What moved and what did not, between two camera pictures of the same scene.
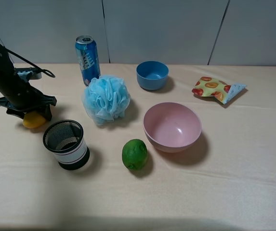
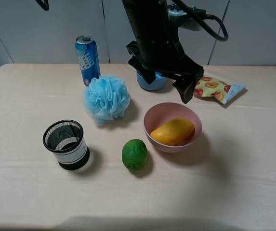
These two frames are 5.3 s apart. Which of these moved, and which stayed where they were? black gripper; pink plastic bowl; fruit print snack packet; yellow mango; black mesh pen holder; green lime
Moved: yellow mango; black gripper
Stayed: fruit print snack packet; pink plastic bowl; black mesh pen holder; green lime
